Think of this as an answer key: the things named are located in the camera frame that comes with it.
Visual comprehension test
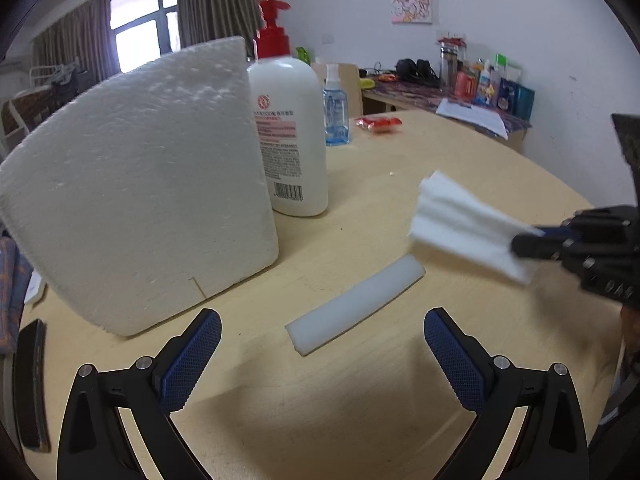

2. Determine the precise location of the white tissue paper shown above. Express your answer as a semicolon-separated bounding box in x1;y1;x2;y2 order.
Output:
409;171;542;285

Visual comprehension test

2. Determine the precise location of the white foam strip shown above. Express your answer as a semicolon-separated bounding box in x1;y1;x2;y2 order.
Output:
285;255;425;356

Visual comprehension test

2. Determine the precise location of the black smartphone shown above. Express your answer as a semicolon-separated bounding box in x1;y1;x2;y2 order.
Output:
13;318;51;453

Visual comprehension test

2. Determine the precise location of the white paper sheet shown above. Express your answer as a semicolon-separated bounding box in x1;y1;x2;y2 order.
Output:
436;99;508;139

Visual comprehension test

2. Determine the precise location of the blue plaid quilt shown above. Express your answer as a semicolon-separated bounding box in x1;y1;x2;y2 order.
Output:
0;236;32;356

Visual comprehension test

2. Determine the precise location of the red snack packet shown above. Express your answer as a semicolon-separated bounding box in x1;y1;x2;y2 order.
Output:
356;116;402;134

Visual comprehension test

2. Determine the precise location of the patterned cloth side desk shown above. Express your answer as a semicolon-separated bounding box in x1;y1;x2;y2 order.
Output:
361;71;534;154

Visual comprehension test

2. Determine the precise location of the blue spray bottle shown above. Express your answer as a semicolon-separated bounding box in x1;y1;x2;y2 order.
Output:
323;63;350;146

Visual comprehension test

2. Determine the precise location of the wooden smiley chair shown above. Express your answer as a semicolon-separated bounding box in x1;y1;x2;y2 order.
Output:
311;62;363;118

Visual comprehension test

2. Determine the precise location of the white styrofoam box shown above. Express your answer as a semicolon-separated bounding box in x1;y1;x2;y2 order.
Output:
1;37;279;336

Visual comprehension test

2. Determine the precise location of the white lotion pump bottle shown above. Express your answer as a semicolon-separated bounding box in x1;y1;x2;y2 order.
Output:
247;0;329;217

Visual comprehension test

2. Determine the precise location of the metal bunk bed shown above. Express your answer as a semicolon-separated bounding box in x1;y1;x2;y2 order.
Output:
1;58;96;159

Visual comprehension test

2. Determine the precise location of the right brown curtain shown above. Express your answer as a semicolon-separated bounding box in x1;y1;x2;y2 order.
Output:
177;0;260;60

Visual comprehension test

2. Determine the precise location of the brown curtain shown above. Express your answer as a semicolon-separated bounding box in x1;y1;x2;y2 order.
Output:
32;0;120;84
177;0;260;60

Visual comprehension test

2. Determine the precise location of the left brown curtain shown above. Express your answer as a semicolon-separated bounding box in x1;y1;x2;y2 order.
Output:
32;0;120;84

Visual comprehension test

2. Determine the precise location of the glass balcony door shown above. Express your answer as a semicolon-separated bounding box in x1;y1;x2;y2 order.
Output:
110;0;181;73

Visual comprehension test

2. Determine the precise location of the anime wall picture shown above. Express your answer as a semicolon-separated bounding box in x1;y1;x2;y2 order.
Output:
392;0;433;24

